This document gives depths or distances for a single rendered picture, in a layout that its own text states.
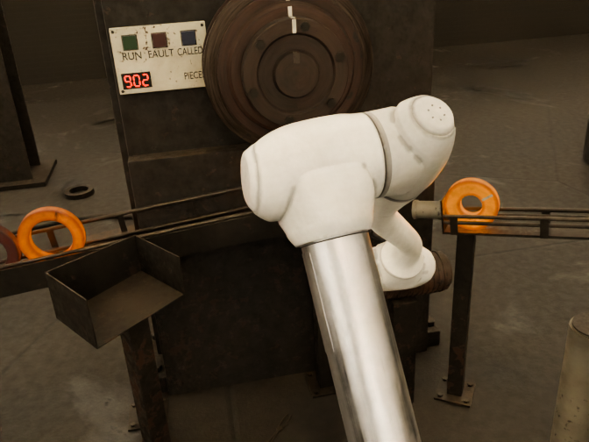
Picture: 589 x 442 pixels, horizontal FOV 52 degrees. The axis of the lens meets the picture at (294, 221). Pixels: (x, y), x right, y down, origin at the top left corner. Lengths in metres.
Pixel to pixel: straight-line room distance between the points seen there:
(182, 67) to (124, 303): 0.68
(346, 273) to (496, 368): 1.57
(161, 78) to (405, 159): 1.07
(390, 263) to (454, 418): 0.85
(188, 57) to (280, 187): 1.03
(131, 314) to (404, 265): 0.70
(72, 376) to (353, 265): 1.78
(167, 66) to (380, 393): 1.22
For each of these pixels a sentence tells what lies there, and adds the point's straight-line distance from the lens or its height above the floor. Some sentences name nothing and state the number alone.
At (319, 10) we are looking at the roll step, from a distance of 1.67.
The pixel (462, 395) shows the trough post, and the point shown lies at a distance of 2.21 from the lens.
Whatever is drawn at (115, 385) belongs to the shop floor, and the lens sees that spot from 2.38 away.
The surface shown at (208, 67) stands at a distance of 1.68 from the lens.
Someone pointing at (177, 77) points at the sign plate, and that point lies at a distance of 1.82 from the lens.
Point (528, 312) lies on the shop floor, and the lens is 2.69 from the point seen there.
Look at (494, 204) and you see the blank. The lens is 1.83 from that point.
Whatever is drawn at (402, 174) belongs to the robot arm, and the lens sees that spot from 0.89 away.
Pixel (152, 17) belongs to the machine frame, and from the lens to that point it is 1.81.
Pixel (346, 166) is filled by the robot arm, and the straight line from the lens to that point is 0.84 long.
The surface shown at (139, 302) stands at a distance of 1.65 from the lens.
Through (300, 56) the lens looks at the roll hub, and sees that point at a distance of 1.61.
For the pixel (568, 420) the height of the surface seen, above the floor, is 0.25.
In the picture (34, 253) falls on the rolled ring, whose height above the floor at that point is 0.65.
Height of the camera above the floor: 1.44
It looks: 25 degrees down
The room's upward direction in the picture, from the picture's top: 3 degrees counter-clockwise
